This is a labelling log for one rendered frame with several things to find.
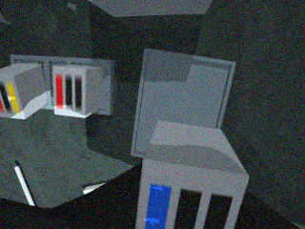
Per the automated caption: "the orange-handled screwdriver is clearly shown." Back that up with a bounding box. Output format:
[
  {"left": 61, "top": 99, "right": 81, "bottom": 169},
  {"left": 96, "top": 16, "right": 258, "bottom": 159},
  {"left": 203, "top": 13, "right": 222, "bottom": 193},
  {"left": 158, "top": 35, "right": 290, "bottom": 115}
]
[{"left": 14, "top": 166, "right": 35, "bottom": 206}]

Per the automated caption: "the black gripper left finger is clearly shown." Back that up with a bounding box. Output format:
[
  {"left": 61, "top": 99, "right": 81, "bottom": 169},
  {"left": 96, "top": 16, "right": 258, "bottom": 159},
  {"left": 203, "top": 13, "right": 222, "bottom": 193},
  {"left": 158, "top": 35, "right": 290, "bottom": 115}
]
[{"left": 0, "top": 162, "right": 142, "bottom": 229}]

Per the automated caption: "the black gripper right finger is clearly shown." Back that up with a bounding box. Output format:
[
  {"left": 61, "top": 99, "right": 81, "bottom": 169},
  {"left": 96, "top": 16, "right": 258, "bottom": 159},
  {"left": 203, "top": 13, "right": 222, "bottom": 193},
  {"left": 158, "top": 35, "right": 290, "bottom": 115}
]
[{"left": 234, "top": 189, "right": 300, "bottom": 229}]

